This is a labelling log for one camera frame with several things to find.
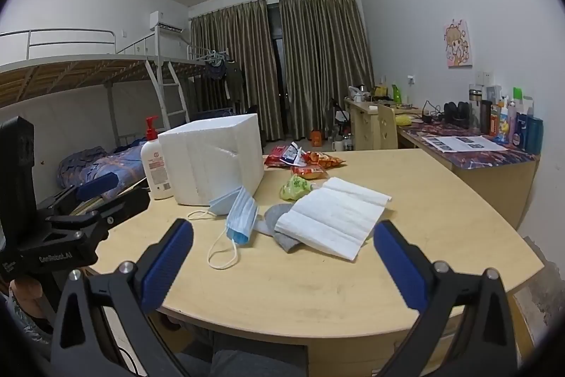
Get clear thermos bottle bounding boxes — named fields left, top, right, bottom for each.
left=469, top=86, right=483, bottom=126

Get white pump lotion bottle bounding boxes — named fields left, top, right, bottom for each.
left=140, top=116, right=174, bottom=200

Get black tumbler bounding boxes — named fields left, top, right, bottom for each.
left=480, top=100, right=493, bottom=135

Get printed desk mat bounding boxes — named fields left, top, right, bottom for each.
left=399, top=123, right=540, bottom=170

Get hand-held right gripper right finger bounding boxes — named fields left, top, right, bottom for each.
left=373, top=220, right=519, bottom=377

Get blue plastic bottle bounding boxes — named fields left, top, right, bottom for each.
left=525, top=116, right=543, bottom=154

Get white metal bunk bed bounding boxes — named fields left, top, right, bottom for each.
left=0, top=29, right=237, bottom=166

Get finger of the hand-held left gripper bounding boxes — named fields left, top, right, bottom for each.
left=37, top=172, right=120, bottom=219
left=46, top=188, right=151, bottom=236

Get wall poster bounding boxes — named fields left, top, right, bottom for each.
left=442, top=19, right=475, bottom=67

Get white air conditioner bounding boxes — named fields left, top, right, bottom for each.
left=149, top=11, right=184, bottom=34

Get wooden desk with printed mat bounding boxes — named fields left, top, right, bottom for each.
left=397, top=121, right=541, bottom=230

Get person's left hand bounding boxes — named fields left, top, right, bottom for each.
left=8, top=275, right=51, bottom=320

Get white printed paper sheet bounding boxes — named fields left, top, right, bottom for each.
left=421, top=135, right=508, bottom=153

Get green snack packet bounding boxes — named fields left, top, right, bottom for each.
left=279, top=174, right=325, bottom=201

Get white towel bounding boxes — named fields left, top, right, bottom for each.
left=274, top=177, right=393, bottom=261

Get person's grey trousers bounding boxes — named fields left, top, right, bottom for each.
left=177, top=333, right=310, bottom=377

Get blue face mask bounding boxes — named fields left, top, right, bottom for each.
left=188, top=185, right=259, bottom=270

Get dark blue bottle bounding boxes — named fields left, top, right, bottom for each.
left=514, top=113, right=528, bottom=148

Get red orange snack packet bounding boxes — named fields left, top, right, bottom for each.
left=291, top=165, right=326, bottom=180

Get white box with green top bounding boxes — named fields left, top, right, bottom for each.
left=512, top=88, right=535, bottom=116

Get wooden chair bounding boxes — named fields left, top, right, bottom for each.
left=377, top=103, right=399, bottom=150

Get blue patterned blanket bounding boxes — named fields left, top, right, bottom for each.
left=58, top=141, right=146, bottom=192

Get white bed ladder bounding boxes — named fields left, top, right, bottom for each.
left=145, top=59, right=190, bottom=130

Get dark hanging clothes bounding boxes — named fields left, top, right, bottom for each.
left=203, top=59, right=245, bottom=104

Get grey sock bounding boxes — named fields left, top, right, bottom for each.
left=256, top=204, right=306, bottom=253

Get black headphones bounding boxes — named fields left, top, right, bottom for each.
left=444, top=101, right=471, bottom=125

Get light wooden desk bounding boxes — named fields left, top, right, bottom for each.
left=344, top=98, right=424, bottom=151

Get brown curtain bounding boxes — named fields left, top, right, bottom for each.
left=190, top=0, right=285, bottom=141
left=279, top=0, right=376, bottom=139

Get white foam box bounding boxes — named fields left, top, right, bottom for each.
left=157, top=113, right=264, bottom=206

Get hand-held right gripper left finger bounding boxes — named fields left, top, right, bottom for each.
left=50, top=218, right=195, bottom=377

